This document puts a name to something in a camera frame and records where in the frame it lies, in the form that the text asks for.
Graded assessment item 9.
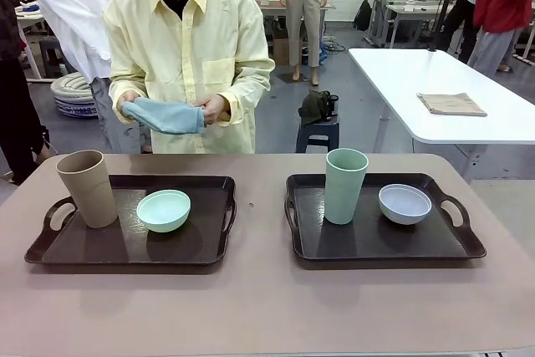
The person's left hand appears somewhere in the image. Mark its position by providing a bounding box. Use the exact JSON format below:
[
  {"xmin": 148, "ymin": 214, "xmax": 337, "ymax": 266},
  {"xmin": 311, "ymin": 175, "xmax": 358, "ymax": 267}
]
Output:
[{"xmin": 196, "ymin": 93, "xmax": 232, "ymax": 126}]

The person's right hand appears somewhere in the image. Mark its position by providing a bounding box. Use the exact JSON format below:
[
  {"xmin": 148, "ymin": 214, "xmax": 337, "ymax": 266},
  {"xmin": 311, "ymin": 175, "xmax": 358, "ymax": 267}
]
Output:
[{"xmin": 111, "ymin": 89, "xmax": 145, "ymax": 124}]

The light blue cloth mat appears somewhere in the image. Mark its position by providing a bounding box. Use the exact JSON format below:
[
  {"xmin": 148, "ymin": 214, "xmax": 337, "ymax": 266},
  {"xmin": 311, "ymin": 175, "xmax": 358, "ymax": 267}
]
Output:
[{"xmin": 121, "ymin": 96, "xmax": 206, "ymax": 135}]

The tall brown cup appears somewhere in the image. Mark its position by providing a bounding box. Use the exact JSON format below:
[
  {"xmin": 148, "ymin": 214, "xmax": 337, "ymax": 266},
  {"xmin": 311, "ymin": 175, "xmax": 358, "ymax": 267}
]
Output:
[{"xmin": 55, "ymin": 150, "xmax": 120, "ymax": 229}]

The mint green bowl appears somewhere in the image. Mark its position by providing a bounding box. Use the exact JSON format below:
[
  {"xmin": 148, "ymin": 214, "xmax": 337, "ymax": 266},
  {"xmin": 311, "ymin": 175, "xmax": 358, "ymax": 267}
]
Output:
[{"xmin": 136, "ymin": 189, "xmax": 192, "ymax": 233}]

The tall green cup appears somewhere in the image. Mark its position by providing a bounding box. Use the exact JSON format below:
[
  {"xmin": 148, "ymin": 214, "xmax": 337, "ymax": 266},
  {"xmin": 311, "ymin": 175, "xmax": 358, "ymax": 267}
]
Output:
[{"xmin": 324, "ymin": 148, "xmax": 369, "ymax": 226}]

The pale blue bowl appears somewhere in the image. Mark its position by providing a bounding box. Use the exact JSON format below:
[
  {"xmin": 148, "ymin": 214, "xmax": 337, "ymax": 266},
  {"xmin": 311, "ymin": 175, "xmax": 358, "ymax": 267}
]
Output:
[{"xmin": 378, "ymin": 183, "xmax": 433, "ymax": 226}]

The beige cloth mat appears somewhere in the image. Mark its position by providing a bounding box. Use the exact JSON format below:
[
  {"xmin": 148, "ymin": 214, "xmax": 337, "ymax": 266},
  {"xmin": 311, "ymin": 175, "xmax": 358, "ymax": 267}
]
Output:
[{"xmin": 416, "ymin": 92, "xmax": 489, "ymax": 118}]

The person's right forearm yellow sleeve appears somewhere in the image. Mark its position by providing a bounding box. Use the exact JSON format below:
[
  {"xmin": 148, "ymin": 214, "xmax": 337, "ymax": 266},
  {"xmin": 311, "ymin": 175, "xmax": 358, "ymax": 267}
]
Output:
[{"xmin": 108, "ymin": 66, "xmax": 148, "ymax": 102}]

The person's left forearm yellow sleeve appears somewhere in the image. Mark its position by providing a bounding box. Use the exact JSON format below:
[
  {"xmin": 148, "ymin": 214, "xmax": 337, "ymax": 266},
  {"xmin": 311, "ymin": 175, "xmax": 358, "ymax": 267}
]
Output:
[{"xmin": 220, "ymin": 59, "xmax": 276, "ymax": 125}]

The dark brown serving tray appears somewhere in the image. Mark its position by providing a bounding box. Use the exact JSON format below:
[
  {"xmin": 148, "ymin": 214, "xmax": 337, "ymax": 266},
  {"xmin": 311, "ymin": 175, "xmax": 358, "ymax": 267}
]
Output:
[
  {"xmin": 23, "ymin": 174, "xmax": 238, "ymax": 267},
  {"xmin": 283, "ymin": 172, "xmax": 487, "ymax": 263}
]

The round white blue cushion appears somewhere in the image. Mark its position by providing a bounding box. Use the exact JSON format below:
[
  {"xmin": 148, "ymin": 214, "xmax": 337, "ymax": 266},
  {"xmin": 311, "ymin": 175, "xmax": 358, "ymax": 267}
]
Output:
[{"xmin": 49, "ymin": 71, "xmax": 99, "ymax": 119}]

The person in yellow shirt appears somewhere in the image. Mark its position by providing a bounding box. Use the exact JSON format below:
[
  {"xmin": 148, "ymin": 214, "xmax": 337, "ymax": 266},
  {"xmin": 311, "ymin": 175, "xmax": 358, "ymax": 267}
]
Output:
[{"xmin": 102, "ymin": 0, "xmax": 277, "ymax": 156}]

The cardboard box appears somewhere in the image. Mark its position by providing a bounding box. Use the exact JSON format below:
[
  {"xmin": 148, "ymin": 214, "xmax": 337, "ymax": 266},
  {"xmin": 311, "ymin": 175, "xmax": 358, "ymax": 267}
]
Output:
[{"xmin": 273, "ymin": 37, "xmax": 292, "ymax": 66}]

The dark plastic stool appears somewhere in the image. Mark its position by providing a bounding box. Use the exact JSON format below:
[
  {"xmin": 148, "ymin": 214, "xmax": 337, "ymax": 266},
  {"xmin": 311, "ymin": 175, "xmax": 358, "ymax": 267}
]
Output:
[
  {"xmin": 38, "ymin": 37, "xmax": 69, "ymax": 79},
  {"xmin": 295, "ymin": 116, "xmax": 340, "ymax": 154}
]

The dark green bag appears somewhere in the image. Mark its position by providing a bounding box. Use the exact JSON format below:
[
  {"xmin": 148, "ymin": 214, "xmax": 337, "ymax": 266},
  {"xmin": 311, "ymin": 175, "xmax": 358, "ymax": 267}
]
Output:
[{"xmin": 298, "ymin": 89, "xmax": 340, "ymax": 125}]

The person in white coat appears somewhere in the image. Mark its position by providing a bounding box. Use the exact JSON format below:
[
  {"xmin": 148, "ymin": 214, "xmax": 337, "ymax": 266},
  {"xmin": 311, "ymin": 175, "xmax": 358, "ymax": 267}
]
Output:
[{"xmin": 31, "ymin": 0, "xmax": 143, "ymax": 156}]

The person in black clothes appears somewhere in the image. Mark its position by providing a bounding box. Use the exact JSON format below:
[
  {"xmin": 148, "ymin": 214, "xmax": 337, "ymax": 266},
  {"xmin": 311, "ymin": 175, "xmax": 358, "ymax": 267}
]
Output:
[{"xmin": 0, "ymin": 0, "xmax": 56, "ymax": 186}]

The wooden top workbench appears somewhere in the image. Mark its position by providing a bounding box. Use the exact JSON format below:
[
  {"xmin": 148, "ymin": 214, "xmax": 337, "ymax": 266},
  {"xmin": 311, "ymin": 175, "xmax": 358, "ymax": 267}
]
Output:
[{"xmin": 250, "ymin": 0, "xmax": 336, "ymax": 40}]

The white desk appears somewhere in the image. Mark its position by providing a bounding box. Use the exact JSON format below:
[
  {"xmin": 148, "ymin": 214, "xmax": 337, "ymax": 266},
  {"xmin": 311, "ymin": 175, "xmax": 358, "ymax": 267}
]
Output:
[{"xmin": 14, "ymin": 3, "xmax": 45, "ymax": 82}]

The black backpack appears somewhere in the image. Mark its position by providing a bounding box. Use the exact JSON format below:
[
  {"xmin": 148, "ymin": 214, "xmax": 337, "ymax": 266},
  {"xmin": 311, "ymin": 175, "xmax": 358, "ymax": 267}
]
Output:
[{"xmin": 353, "ymin": 0, "xmax": 373, "ymax": 32}]

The grey workbench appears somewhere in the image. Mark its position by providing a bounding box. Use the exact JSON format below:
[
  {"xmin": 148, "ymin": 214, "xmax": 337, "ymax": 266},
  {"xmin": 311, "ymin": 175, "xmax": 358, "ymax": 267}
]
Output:
[{"xmin": 366, "ymin": 0, "xmax": 455, "ymax": 48}]

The black stand pole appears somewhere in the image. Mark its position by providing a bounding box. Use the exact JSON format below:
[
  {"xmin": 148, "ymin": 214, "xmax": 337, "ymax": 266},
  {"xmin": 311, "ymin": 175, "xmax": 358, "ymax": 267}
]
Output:
[{"xmin": 430, "ymin": 0, "xmax": 461, "ymax": 54}]

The person in black trousers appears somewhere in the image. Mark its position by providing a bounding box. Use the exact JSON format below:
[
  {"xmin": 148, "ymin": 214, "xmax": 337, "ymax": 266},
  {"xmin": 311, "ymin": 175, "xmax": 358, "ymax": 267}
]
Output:
[{"xmin": 443, "ymin": 0, "xmax": 487, "ymax": 58}]

